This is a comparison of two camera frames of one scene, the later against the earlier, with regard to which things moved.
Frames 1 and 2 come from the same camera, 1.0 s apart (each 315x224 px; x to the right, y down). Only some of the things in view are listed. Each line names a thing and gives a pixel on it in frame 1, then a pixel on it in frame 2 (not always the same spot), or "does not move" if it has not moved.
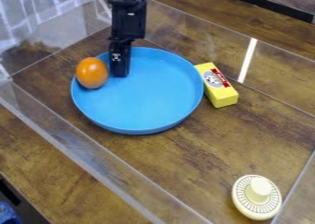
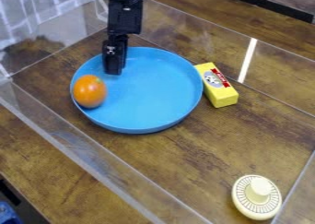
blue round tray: [152, 101] does not move
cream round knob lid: [256, 196] does not move
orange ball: [90, 72] → [88, 90]
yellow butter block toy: [217, 88] does not move
